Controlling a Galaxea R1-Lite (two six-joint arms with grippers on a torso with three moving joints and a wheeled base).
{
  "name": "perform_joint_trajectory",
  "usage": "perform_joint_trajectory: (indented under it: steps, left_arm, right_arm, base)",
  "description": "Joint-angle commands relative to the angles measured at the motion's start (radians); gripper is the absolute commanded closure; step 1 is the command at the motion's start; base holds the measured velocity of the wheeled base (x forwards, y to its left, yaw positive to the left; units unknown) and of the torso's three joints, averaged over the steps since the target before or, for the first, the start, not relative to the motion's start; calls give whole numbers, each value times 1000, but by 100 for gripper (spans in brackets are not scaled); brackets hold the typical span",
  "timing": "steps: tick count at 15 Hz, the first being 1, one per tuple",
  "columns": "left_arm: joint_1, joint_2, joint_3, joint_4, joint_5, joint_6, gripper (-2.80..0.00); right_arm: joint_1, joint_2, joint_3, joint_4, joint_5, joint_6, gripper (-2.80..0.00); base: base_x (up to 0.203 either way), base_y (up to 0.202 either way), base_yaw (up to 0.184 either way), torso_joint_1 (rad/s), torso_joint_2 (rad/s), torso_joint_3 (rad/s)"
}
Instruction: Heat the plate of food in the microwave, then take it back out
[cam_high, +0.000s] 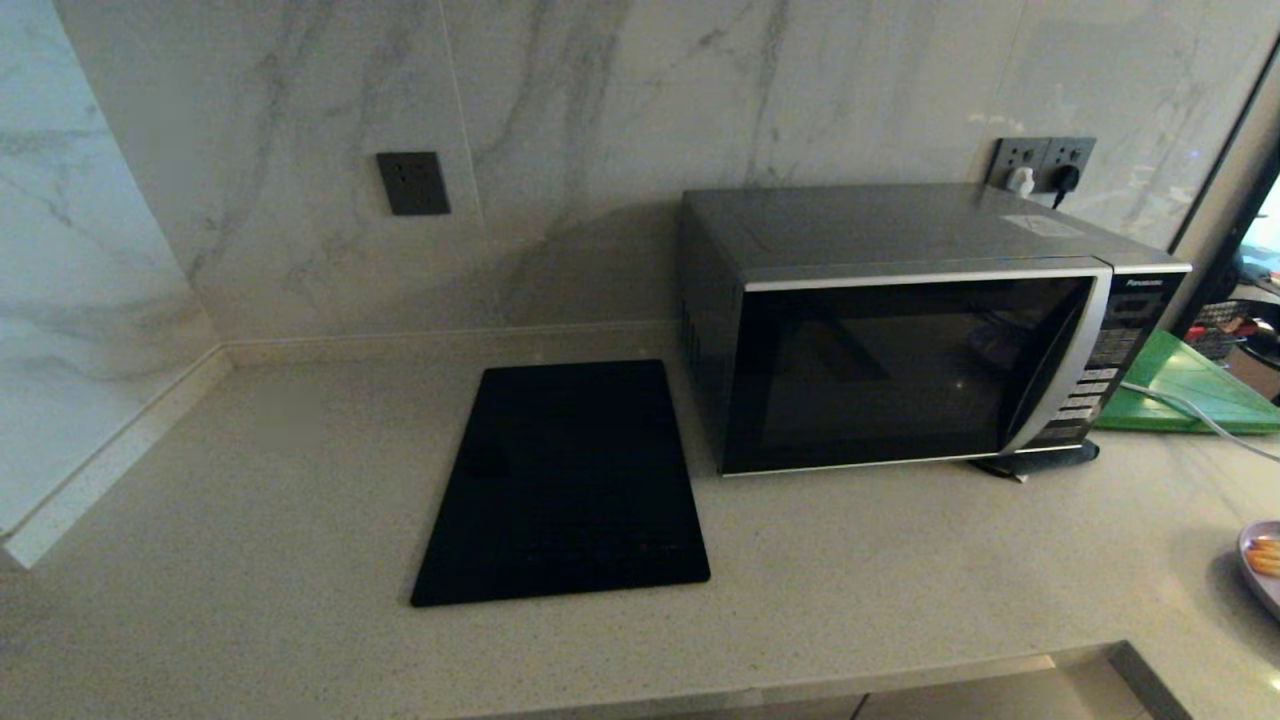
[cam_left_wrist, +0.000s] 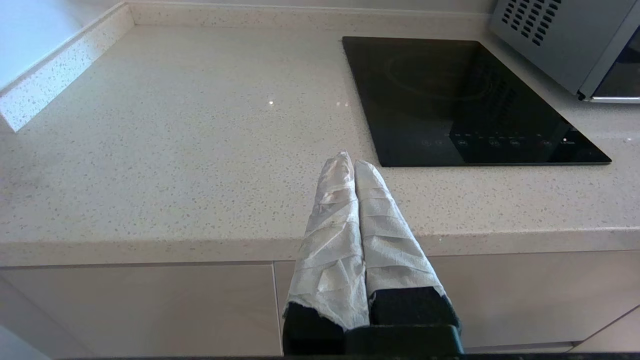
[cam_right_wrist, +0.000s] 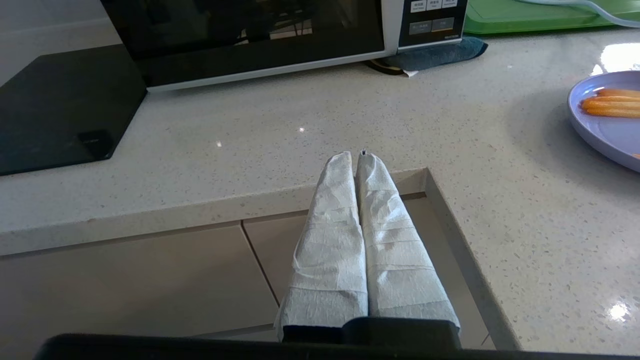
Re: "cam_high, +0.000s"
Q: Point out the green cutting board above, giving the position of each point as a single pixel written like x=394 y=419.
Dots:
x=1190 y=385

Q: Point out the grey wall socket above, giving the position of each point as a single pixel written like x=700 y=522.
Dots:
x=1015 y=152
x=1075 y=150

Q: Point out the black induction cooktop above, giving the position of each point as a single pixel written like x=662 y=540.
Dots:
x=570 y=480

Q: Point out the white power plug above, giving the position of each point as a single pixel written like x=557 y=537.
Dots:
x=1020 y=181

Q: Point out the black glass microwave door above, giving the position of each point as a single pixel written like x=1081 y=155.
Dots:
x=880 y=370

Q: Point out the purple plate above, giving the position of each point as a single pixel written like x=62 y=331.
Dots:
x=1258 y=585

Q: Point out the dark single wall socket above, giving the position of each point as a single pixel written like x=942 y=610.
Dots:
x=413 y=183

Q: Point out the black power plug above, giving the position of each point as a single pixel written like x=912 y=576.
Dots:
x=1066 y=178

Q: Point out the silver black microwave oven body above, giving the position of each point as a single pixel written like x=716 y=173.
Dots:
x=880 y=225

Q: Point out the orange french fry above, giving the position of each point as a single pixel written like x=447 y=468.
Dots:
x=1266 y=546
x=1268 y=564

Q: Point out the black partition frame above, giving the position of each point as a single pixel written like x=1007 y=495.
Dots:
x=1200 y=300

